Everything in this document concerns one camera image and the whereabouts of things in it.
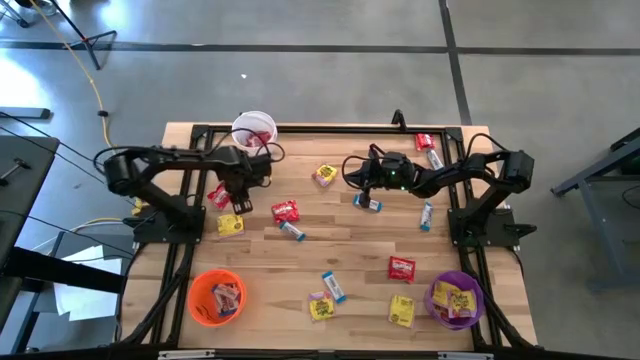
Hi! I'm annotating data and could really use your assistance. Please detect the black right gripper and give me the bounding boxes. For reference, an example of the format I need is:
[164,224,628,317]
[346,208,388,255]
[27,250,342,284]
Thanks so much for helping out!
[342,143,419,210]

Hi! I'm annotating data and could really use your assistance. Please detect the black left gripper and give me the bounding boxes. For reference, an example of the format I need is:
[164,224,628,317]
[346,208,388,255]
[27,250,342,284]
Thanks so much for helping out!
[219,152,274,216]

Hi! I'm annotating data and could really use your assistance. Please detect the blue white candy bar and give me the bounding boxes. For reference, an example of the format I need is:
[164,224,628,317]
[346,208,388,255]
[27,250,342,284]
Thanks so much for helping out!
[278,220,307,243]
[321,270,348,305]
[214,297,241,318]
[352,193,384,214]
[419,200,435,233]
[212,283,240,301]

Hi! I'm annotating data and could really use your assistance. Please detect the white paper cup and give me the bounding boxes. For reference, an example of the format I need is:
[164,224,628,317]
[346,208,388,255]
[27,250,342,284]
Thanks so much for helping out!
[231,110,279,157]

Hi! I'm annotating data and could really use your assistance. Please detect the orange plastic bucket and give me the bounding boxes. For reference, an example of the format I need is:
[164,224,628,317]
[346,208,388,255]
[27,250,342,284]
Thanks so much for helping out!
[186,268,248,329]

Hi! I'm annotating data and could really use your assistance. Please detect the purple plastic bucket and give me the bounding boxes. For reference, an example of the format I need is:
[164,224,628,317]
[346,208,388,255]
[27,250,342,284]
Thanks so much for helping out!
[423,270,486,332]

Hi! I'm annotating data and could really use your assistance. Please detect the white paper sheets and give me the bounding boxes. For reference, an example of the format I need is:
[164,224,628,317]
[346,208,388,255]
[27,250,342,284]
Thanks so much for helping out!
[52,243,125,322]

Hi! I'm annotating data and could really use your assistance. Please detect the black furniture beam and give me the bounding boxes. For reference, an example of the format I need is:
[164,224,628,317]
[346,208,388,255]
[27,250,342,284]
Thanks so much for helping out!
[0,246,126,296]

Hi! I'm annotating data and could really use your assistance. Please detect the black tripod stand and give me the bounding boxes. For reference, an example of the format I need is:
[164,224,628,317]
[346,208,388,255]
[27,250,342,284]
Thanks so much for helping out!
[47,0,119,71]

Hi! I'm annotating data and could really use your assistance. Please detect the black side table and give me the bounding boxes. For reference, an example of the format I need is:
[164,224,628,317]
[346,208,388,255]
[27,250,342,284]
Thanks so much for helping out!
[0,134,61,266]

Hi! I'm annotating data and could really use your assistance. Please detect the small black tool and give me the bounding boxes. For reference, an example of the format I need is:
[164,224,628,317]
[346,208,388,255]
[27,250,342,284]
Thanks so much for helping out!
[0,157,32,187]

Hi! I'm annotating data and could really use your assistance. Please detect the flat black floor bar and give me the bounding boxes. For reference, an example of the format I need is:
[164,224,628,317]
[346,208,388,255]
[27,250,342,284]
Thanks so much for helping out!
[0,107,53,121]

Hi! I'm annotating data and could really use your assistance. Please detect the grey metal table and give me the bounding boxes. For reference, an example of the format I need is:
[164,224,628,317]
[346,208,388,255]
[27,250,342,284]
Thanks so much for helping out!
[549,127,640,294]

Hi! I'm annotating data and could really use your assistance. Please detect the grey stand leg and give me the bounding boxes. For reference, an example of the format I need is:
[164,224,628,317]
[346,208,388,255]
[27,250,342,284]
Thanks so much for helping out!
[0,0,30,29]

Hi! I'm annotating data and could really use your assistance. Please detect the black right camera cable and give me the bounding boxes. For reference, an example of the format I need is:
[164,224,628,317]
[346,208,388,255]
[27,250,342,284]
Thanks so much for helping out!
[341,143,386,176]

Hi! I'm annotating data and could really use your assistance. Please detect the black camera cable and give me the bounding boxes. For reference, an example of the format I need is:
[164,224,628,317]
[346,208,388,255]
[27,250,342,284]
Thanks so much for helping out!
[341,143,386,176]
[197,127,286,165]

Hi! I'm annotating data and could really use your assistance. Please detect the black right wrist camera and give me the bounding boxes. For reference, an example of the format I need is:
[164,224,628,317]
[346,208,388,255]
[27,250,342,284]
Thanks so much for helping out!
[380,151,410,176]

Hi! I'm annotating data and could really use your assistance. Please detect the black left camera cable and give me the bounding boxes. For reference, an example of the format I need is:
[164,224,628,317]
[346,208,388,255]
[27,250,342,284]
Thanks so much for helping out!
[197,127,286,165]

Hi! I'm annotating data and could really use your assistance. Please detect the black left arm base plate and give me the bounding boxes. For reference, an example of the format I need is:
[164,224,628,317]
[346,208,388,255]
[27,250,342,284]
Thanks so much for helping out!
[132,205,207,246]

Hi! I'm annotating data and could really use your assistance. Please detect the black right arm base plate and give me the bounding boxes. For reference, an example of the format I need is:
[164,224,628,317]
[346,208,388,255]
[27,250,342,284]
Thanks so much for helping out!
[447,205,539,249]

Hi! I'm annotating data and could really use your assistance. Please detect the yellow floor cable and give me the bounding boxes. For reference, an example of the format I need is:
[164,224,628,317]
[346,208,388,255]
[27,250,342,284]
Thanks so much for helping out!
[27,0,147,235]

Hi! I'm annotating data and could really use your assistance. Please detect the silver metal bracket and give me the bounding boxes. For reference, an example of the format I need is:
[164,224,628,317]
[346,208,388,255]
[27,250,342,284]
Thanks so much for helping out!
[438,351,494,360]
[158,349,217,360]

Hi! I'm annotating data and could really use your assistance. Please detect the thin black floor cable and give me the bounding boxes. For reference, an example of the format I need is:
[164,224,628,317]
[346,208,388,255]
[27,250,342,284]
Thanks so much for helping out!
[0,112,109,169]

